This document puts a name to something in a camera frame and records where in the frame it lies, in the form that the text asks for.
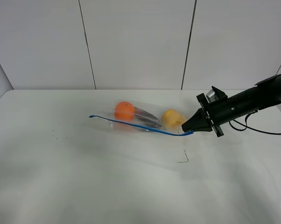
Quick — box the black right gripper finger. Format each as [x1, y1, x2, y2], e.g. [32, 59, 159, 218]
[182, 108, 206, 130]
[183, 121, 212, 133]

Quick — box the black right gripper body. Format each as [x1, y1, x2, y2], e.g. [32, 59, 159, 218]
[197, 86, 228, 137]

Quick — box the clear zip bag blue seal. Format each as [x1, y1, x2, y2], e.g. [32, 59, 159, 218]
[89, 100, 194, 136]

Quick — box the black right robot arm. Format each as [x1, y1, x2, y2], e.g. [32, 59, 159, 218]
[182, 74, 281, 137]

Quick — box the yellow pear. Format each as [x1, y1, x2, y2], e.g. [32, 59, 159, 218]
[161, 109, 186, 129]

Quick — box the purple eggplant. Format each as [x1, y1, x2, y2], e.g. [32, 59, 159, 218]
[133, 107, 162, 128]

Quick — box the orange fruit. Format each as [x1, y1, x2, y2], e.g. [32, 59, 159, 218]
[114, 101, 135, 121]

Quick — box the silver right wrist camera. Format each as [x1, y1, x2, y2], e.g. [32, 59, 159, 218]
[206, 90, 218, 103]

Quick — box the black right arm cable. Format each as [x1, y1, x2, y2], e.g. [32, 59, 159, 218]
[229, 111, 281, 135]

